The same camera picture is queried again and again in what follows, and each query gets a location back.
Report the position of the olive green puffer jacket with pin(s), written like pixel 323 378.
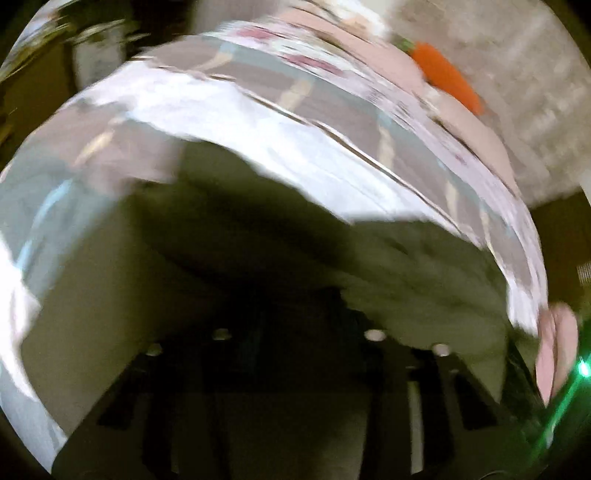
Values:
pixel 415 277

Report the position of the patchwork cartoon duvet cover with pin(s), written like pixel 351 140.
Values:
pixel 277 152

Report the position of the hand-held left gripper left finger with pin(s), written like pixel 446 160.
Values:
pixel 184 369

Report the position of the pink pillow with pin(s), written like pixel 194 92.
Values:
pixel 480 147
pixel 360 50

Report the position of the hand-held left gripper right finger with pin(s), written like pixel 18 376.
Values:
pixel 406 378

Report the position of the orange carrot plush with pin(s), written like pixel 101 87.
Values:
pixel 445 76

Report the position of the dark wooden headboard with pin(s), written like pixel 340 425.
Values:
pixel 563 230

